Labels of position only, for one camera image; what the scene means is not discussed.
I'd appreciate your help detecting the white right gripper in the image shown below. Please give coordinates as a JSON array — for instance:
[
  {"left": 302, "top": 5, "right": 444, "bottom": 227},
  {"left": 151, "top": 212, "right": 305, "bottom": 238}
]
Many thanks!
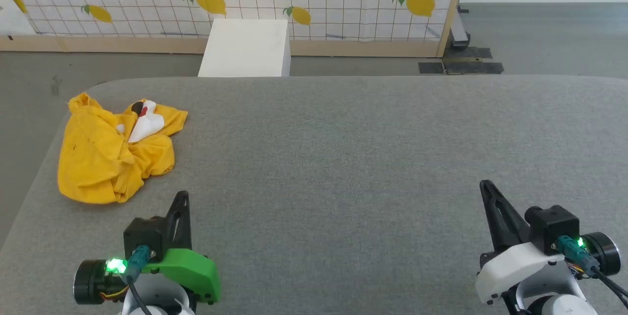
[{"left": 474, "top": 180, "right": 566, "bottom": 305}]

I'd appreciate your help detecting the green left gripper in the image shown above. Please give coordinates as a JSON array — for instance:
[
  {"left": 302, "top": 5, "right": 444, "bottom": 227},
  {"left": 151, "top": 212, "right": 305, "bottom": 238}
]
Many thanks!
[{"left": 142, "top": 190, "right": 222, "bottom": 304}]

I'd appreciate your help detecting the yellow tiger face t-shirt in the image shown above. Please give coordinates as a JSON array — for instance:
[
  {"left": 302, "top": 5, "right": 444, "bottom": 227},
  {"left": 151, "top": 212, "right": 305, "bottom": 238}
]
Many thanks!
[{"left": 57, "top": 92, "right": 188, "bottom": 205}]

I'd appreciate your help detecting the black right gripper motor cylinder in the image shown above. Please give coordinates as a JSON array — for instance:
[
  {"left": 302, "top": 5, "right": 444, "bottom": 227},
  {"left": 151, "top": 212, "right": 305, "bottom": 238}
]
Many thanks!
[{"left": 581, "top": 232, "right": 622, "bottom": 277}]

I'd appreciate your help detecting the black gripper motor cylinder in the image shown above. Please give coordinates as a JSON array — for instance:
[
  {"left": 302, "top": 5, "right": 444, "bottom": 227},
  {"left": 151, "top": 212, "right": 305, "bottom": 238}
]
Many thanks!
[
  {"left": 581, "top": 232, "right": 622, "bottom": 277},
  {"left": 73, "top": 259, "right": 126, "bottom": 305}
]

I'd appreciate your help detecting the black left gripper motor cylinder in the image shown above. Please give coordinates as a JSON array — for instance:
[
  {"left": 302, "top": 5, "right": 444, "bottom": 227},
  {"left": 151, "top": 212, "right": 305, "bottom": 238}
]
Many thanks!
[{"left": 73, "top": 259, "right": 126, "bottom": 305}]

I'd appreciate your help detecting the grey fabric sofa seat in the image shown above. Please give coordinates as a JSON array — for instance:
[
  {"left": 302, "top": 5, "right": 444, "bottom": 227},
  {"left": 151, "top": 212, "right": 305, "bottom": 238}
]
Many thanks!
[{"left": 0, "top": 76, "right": 628, "bottom": 315}]

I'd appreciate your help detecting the white rectangular box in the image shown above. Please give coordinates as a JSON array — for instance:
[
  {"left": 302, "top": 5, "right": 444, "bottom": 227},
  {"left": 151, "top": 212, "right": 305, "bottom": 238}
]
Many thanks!
[{"left": 198, "top": 19, "right": 292, "bottom": 78}]

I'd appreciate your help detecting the grey metal support foot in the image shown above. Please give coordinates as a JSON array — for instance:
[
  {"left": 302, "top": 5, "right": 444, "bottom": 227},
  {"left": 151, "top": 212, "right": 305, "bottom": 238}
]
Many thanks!
[{"left": 449, "top": 6, "right": 472, "bottom": 50}]

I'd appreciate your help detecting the white sheet panel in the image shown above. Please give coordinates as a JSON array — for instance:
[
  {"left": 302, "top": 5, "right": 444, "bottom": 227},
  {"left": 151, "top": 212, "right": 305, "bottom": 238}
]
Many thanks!
[{"left": 0, "top": 0, "right": 38, "bottom": 36}]

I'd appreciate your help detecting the teal left cable connector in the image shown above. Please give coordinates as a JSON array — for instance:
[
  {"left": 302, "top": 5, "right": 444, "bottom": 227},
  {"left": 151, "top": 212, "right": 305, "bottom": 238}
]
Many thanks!
[{"left": 125, "top": 245, "right": 153, "bottom": 279}]

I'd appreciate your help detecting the teal cable connector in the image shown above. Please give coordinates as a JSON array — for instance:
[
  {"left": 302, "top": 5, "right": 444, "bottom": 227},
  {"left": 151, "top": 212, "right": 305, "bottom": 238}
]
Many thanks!
[
  {"left": 125, "top": 245, "right": 153, "bottom": 279},
  {"left": 556, "top": 236, "right": 600, "bottom": 272}
]

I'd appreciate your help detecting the teal right cable connector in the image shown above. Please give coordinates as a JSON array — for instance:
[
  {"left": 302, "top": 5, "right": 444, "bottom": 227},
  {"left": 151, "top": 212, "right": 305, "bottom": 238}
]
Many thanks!
[{"left": 556, "top": 236, "right": 600, "bottom": 272}]

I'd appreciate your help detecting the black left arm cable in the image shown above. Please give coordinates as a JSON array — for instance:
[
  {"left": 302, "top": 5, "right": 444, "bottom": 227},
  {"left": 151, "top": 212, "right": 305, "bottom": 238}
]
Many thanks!
[{"left": 127, "top": 276, "right": 154, "bottom": 315}]

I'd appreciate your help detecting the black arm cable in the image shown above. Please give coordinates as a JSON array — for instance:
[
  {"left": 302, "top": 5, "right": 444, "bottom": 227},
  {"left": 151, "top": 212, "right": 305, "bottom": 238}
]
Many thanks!
[
  {"left": 127, "top": 276, "right": 154, "bottom": 315},
  {"left": 589, "top": 265, "right": 628, "bottom": 308}
]

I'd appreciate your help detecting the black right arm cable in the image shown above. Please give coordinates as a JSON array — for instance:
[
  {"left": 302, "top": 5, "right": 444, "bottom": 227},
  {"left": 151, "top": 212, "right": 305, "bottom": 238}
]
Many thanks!
[{"left": 589, "top": 265, "right": 628, "bottom": 308}]

